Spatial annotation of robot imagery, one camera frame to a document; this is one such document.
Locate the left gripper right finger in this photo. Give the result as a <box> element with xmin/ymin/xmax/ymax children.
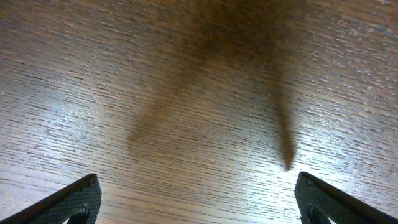
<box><xmin>294</xmin><ymin>172</ymin><xmax>397</xmax><ymax>224</ymax></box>

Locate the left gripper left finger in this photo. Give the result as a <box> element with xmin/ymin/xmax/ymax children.
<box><xmin>1</xmin><ymin>174</ymin><xmax>102</xmax><ymax>224</ymax></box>

